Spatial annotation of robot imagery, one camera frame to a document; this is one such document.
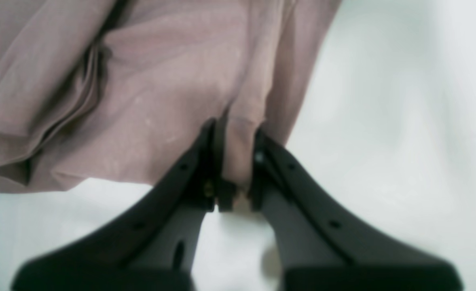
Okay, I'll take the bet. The mauve T-shirt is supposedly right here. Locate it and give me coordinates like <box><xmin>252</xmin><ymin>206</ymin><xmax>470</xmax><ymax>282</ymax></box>
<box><xmin>0</xmin><ymin>0</ymin><xmax>341</xmax><ymax>194</ymax></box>

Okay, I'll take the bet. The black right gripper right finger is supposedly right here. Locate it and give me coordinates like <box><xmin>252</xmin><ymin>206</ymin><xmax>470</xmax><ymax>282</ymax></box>
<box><xmin>249</xmin><ymin>130</ymin><xmax>463</xmax><ymax>291</ymax></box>

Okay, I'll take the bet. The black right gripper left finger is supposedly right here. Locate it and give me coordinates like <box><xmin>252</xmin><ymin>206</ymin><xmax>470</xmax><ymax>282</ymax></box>
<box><xmin>11</xmin><ymin>118</ymin><xmax>236</xmax><ymax>291</ymax></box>

